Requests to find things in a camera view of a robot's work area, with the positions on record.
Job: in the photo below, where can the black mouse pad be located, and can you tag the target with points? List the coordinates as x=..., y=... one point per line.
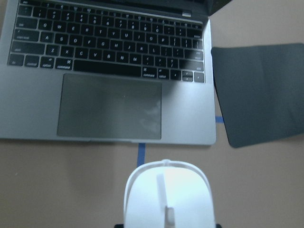
x=260, y=91

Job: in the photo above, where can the grey laptop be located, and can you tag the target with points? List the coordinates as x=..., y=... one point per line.
x=136, y=71

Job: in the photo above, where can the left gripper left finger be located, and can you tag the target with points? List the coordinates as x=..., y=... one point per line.
x=119, y=226

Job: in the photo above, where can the white computer mouse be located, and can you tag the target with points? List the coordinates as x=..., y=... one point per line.
x=168, y=194

